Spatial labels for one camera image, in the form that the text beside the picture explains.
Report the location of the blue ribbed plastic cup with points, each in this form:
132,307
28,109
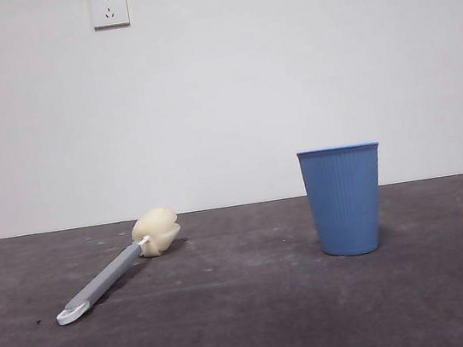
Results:
345,205

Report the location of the white wall power socket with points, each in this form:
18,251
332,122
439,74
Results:
109,8

